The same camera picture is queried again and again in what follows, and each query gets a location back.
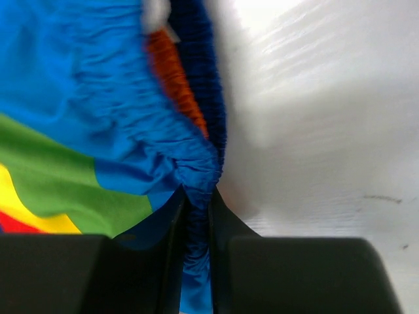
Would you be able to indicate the rainbow striped shorts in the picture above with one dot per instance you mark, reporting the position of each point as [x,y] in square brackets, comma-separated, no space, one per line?
[107,109]

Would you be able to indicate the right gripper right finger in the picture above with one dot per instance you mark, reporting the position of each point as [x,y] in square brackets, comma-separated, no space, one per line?
[255,274]

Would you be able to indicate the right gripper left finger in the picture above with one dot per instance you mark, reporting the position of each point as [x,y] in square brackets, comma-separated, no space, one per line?
[139,271]

